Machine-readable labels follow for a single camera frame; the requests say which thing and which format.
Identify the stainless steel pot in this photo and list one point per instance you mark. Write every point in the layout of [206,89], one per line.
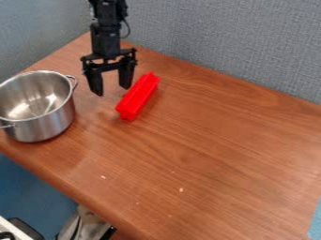
[36,105]

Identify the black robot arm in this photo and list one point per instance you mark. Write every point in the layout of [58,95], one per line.
[107,56]

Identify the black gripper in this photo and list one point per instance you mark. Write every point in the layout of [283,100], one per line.
[96,64]

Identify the metal table leg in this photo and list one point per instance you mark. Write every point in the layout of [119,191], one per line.
[85,226]

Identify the red star-shaped block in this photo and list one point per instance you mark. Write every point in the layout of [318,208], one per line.
[137,96]

